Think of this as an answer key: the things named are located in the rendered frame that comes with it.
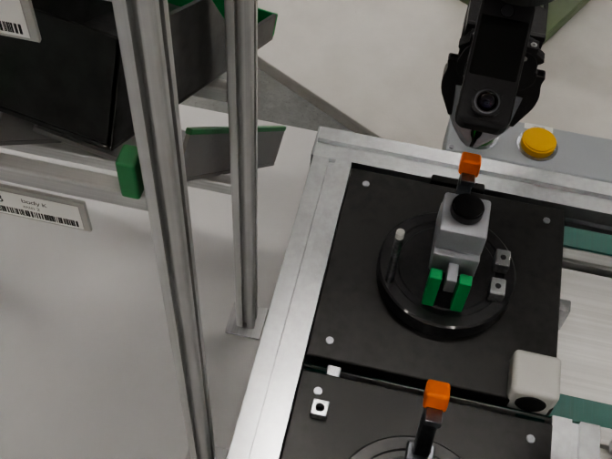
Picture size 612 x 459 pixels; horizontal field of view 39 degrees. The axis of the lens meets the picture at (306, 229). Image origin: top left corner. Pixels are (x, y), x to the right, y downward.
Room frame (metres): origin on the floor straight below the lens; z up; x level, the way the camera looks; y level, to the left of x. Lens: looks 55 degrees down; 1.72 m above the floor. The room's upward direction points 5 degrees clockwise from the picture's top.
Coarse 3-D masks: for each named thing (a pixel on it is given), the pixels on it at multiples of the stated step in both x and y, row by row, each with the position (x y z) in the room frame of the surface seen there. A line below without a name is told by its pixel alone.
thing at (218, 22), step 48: (48, 0) 0.50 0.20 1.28; (96, 0) 0.55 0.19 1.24; (192, 0) 0.61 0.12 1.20; (0, 48) 0.39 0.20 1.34; (48, 48) 0.38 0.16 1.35; (96, 48) 0.37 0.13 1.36; (192, 48) 0.45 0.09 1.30; (0, 96) 0.37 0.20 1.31; (48, 96) 0.37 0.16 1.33; (96, 96) 0.36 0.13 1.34; (96, 144) 0.35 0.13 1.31
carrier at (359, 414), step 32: (320, 384) 0.35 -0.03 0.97; (352, 384) 0.36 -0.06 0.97; (352, 416) 0.33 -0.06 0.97; (384, 416) 0.33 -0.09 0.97; (416, 416) 0.33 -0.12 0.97; (448, 416) 0.33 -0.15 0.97; (480, 416) 0.34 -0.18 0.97; (512, 416) 0.34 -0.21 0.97; (288, 448) 0.29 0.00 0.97; (320, 448) 0.29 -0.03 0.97; (352, 448) 0.29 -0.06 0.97; (384, 448) 0.29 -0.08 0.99; (448, 448) 0.30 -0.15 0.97; (480, 448) 0.30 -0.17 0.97; (512, 448) 0.31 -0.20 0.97; (544, 448) 0.31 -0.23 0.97
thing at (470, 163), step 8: (464, 152) 0.57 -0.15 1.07; (464, 160) 0.56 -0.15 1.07; (472, 160) 0.56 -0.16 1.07; (480, 160) 0.56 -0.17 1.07; (464, 168) 0.55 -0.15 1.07; (472, 168) 0.55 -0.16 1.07; (464, 176) 0.54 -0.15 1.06; (472, 176) 0.55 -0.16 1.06; (464, 184) 0.53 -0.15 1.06; (472, 184) 0.53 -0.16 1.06; (456, 192) 0.55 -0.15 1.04; (464, 192) 0.55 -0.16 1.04
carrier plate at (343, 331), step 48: (384, 192) 0.59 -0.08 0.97; (432, 192) 0.60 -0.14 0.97; (336, 240) 0.52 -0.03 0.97; (528, 240) 0.54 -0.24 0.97; (336, 288) 0.46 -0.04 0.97; (528, 288) 0.48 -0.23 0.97; (336, 336) 0.41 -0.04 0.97; (384, 336) 0.41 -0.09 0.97; (432, 336) 0.42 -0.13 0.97; (480, 336) 0.42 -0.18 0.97; (528, 336) 0.42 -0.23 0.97; (480, 384) 0.37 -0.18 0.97
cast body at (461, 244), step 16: (448, 192) 0.51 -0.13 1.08; (448, 208) 0.49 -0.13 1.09; (464, 208) 0.48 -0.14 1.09; (480, 208) 0.48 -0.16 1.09; (448, 224) 0.47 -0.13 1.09; (464, 224) 0.47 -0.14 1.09; (480, 224) 0.47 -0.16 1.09; (448, 240) 0.46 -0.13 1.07; (464, 240) 0.46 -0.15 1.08; (480, 240) 0.46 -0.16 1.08; (432, 256) 0.46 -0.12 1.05; (448, 256) 0.46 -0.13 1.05; (464, 256) 0.46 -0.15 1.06; (448, 272) 0.44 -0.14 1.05; (464, 272) 0.45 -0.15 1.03; (448, 288) 0.43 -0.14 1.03
